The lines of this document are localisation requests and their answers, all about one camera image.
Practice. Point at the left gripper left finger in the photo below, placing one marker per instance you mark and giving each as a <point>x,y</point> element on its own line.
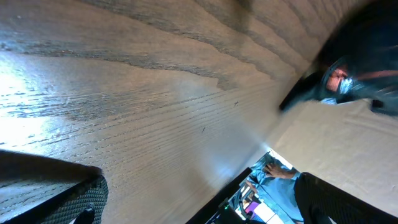
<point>37,189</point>

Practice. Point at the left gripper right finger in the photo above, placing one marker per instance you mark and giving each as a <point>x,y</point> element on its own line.
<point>321,203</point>

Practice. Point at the black patterned sports jersey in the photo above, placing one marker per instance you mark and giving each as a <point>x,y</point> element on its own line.
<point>357,62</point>

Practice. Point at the person in blue shirt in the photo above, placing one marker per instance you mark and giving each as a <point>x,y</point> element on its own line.
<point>274,183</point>

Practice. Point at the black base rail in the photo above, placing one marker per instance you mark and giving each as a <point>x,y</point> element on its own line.
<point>217,203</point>

